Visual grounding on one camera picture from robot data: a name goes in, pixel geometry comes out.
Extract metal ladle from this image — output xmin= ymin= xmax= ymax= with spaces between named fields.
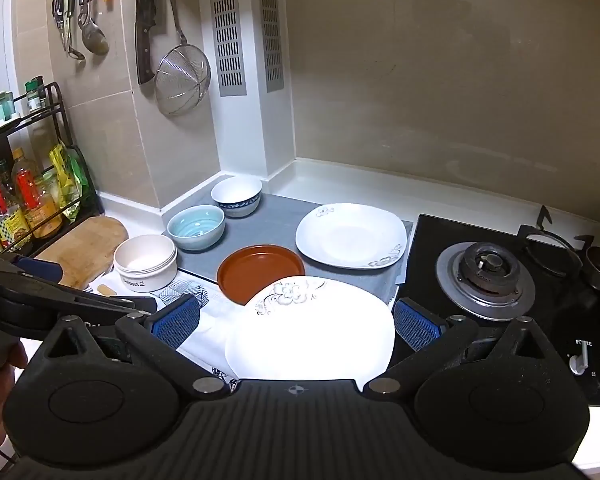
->
xmin=77 ymin=0 xmax=111 ymax=56

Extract white floral plate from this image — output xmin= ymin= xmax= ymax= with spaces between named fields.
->
xmin=224 ymin=276 xmax=396 ymax=382
xmin=295 ymin=203 xmax=409 ymax=269

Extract black wire spice rack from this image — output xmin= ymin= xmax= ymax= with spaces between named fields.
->
xmin=0 ymin=82 xmax=97 ymax=261

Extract grey vent grille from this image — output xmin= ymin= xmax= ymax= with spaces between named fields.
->
xmin=209 ymin=0 xmax=248 ymax=97
xmin=257 ymin=0 xmax=286 ymax=94

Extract light blue bowl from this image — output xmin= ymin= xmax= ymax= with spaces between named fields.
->
xmin=167 ymin=205 xmax=226 ymax=253

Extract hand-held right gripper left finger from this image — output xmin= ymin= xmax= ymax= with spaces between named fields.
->
xmin=40 ymin=294 xmax=228 ymax=397

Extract black pan support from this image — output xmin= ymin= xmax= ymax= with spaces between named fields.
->
xmin=517 ymin=205 xmax=597 ymax=279

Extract wooden cutting board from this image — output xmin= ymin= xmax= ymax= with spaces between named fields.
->
xmin=32 ymin=216 xmax=130 ymax=291

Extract glass jar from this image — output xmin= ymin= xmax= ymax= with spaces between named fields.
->
xmin=32 ymin=172 xmax=64 ymax=239

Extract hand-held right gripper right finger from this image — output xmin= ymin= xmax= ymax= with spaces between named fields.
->
xmin=362 ymin=297 xmax=561 ymax=394

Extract grey dish mat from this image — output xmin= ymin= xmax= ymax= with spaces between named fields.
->
xmin=165 ymin=175 xmax=414 ymax=307

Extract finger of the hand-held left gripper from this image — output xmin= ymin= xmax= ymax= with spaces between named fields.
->
xmin=14 ymin=256 xmax=64 ymax=284
xmin=55 ymin=285 xmax=159 ymax=318

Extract kitchen cleaver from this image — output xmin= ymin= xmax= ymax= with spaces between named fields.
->
xmin=135 ymin=0 xmax=161 ymax=86

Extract white line-patterned cloth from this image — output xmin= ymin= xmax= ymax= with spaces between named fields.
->
xmin=82 ymin=267 xmax=246 ymax=394

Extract red-labelled oil bottle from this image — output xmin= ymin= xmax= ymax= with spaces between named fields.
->
xmin=11 ymin=147 xmax=47 ymax=239

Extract green-capped bottle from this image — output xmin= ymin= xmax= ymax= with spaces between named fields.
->
xmin=25 ymin=76 xmax=46 ymax=114

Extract white bowl with blue pattern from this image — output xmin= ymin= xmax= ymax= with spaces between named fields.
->
xmin=210 ymin=175 xmax=263 ymax=219

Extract black glass gas stove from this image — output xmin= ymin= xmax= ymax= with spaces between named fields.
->
xmin=394 ymin=214 xmax=600 ymax=407

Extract green and yellow packets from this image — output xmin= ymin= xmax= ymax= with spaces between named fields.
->
xmin=47 ymin=142 xmax=89 ymax=224

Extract metal mesh strainer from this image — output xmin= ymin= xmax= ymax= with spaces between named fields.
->
xmin=154 ymin=0 xmax=212 ymax=117

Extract stove knob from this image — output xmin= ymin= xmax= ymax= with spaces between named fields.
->
xmin=568 ymin=344 xmax=592 ymax=375

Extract gas burner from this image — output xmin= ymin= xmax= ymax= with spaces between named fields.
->
xmin=435 ymin=241 xmax=537 ymax=322

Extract white straight-sided bowl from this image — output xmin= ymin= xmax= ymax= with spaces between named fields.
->
xmin=113 ymin=234 xmax=179 ymax=294

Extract brown plate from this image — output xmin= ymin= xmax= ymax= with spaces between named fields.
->
xmin=216 ymin=244 xmax=307 ymax=307

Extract hanging metal utensils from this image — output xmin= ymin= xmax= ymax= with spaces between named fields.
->
xmin=51 ymin=0 xmax=87 ymax=61

